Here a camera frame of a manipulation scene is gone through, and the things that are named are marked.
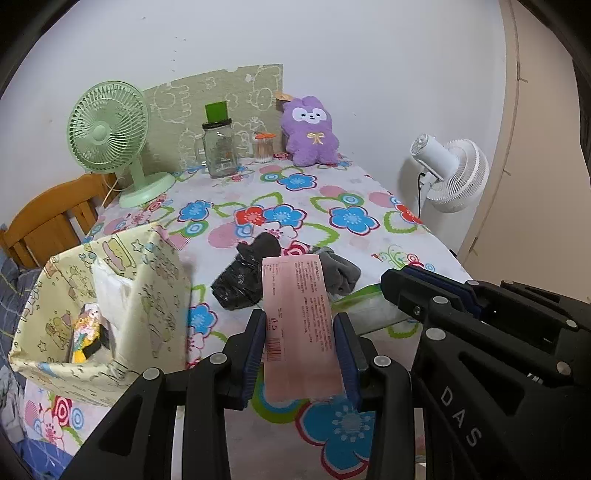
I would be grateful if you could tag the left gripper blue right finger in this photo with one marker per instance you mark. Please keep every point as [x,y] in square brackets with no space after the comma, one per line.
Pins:
[352,361]

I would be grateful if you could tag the plaid grey pillow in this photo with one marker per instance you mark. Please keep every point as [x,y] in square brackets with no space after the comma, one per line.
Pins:
[16,286]

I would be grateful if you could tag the yellow cartoon fabric storage box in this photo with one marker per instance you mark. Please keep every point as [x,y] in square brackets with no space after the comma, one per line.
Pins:
[150,330]

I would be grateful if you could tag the glass jar with green lid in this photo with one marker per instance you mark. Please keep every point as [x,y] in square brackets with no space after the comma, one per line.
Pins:
[217,141]

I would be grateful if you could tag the beige door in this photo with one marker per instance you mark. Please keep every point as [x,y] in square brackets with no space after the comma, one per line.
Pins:
[533,221]

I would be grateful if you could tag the purple bunny plush toy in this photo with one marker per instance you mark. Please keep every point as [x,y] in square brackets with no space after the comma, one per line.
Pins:
[307,128]

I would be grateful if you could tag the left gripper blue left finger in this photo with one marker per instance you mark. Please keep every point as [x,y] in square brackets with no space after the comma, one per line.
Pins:
[247,358]

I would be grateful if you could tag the green patterned board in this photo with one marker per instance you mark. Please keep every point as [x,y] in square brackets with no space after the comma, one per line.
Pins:
[179,110]

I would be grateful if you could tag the green desk fan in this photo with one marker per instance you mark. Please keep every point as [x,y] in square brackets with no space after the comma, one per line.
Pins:
[106,132]

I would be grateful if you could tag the yellow cartoon tissue pack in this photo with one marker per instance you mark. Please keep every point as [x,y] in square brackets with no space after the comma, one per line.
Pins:
[86,334]

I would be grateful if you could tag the white standing fan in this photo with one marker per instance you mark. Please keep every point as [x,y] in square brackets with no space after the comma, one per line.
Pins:
[454,175]

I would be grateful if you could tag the grey sock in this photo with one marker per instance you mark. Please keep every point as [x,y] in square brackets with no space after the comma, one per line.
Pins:
[340,274]

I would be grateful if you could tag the small toothpick jar orange lid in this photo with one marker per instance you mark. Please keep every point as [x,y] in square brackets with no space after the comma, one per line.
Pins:
[262,145]

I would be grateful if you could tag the floral tablecloth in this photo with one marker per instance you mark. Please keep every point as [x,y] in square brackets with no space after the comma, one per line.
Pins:
[204,219]

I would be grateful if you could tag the pink paper packet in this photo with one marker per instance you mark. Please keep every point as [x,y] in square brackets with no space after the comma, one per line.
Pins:
[300,360]

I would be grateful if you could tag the white tissue pack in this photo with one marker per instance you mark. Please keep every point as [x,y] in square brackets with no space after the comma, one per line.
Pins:
[113,301]

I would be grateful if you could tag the black sock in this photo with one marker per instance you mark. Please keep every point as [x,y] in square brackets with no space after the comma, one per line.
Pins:
[240,285]

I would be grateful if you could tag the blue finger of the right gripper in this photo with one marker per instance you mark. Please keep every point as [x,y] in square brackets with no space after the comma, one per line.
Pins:
[399,291]
[433,284]

